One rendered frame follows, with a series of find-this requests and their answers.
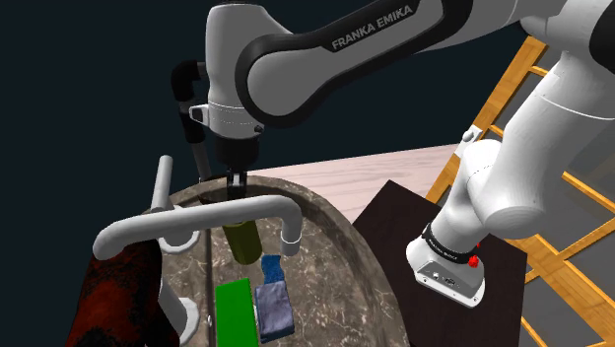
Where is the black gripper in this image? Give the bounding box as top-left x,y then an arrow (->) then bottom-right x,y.
213,135 -> 261,199

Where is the grey sink faucet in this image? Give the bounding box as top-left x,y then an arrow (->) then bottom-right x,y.
92,154 -> 305,347

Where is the olive green cylinder bottle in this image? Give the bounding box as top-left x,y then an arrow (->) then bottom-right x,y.
221,220 -> 264,266

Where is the blue sponge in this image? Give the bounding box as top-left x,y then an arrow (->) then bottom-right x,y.
260,253 -> 286,288

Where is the green rectangular block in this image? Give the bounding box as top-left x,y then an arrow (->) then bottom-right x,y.
214,277 -> 261,347

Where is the marbled stone sink basin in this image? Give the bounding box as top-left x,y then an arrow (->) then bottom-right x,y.
139,174 -> 411,347

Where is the grey blue folded cloth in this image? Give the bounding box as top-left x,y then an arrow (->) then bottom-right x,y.
253,281 -> 297,344

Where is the red black patterned towel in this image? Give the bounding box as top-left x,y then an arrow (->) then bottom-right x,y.
64,239 -> 181,347

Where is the dark robot stand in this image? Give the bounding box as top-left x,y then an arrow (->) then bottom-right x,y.
352,179 -> 528,347

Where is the yellow wooden frame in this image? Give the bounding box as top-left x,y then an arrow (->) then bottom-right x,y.
424,35 -> 615,347

